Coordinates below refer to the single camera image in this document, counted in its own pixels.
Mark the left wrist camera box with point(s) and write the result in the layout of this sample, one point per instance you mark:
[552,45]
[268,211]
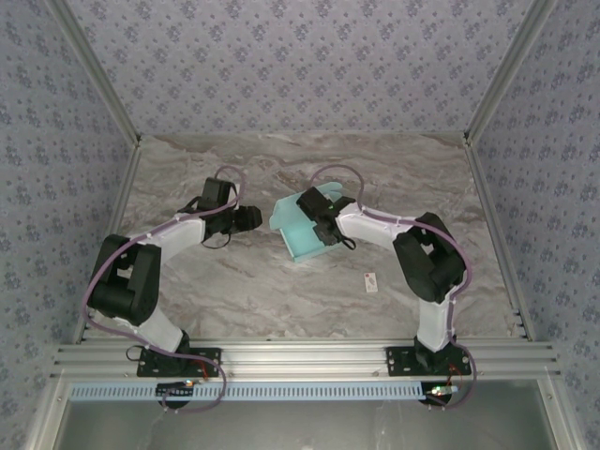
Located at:
[235,192]

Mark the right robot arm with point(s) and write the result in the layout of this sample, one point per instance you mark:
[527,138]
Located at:
[426,262]

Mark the wide aluminium frame rail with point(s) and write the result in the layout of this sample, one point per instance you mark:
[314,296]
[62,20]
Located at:
[300,358]

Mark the aluminium table side rail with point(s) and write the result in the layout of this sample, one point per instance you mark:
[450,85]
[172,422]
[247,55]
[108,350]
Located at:
[483,187]
[115,215]

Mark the small circuit board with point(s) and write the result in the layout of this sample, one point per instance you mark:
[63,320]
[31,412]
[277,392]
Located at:
[173,389]
[440,390]

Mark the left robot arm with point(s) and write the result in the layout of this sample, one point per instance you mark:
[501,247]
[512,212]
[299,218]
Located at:
[124,286]

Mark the aluminium frame post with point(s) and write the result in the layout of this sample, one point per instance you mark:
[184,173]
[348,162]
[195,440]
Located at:
[504,75]
[100,75]

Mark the small white card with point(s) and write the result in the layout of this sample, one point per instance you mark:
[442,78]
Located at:
[370,282]

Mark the light blue paper box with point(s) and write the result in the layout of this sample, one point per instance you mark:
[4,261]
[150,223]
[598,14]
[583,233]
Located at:
[300,239]

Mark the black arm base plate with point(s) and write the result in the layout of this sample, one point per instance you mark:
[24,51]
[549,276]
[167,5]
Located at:
[398,365]
[150,368]

